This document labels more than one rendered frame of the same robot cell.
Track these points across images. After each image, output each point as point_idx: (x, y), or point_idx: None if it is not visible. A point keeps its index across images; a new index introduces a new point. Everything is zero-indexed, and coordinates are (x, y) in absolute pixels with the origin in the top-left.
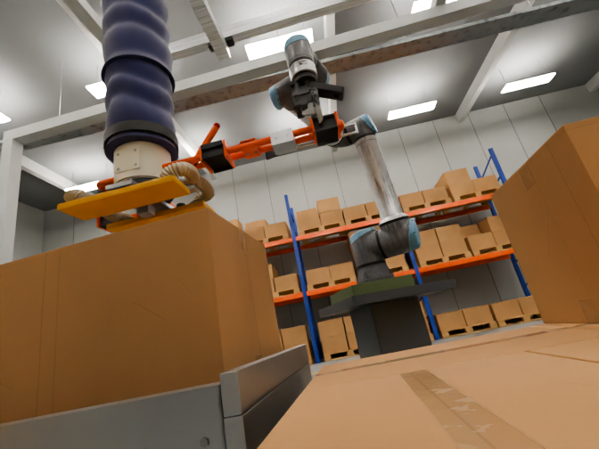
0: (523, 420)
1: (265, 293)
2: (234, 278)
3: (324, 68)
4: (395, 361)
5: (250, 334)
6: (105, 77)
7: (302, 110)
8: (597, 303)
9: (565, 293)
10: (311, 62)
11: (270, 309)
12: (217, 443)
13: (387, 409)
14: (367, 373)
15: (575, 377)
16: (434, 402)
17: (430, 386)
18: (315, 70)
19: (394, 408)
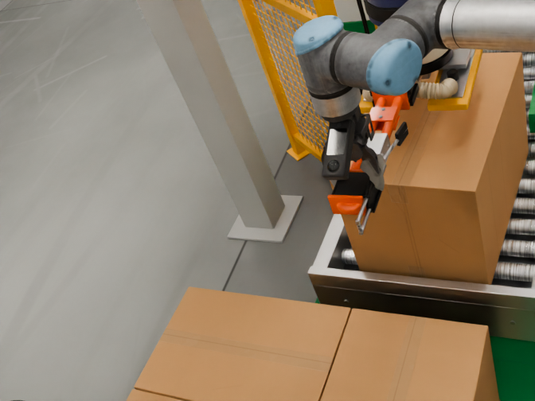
0: (225, 356)
1: (451, 234)
2: (375, 220)
3: (361, 79)
4: (396, 373)
5: (400, 253)
6: None
7: (368, 130)
8: None
9: None
10: (313, 100)
11: (464, 247)
12: None
13: (267, 334)
14: (362, 345)
15: (242, 392)
16: (260, 348)
17: (284, 356)
18: (322, 113)
19: (267, 336)
